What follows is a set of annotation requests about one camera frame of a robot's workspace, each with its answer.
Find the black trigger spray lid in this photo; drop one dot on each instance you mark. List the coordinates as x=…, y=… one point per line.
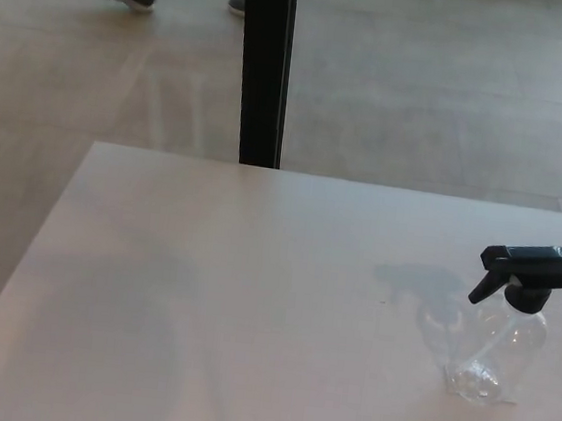
x=536, y=265

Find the clear plastic spray bottle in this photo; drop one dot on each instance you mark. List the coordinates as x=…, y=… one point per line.
x=497, y=349

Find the grey sneaker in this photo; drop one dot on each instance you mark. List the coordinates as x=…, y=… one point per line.
x=237, y=5

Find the black vertical window frame post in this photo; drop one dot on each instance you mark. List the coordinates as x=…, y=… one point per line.
x=266, y=68

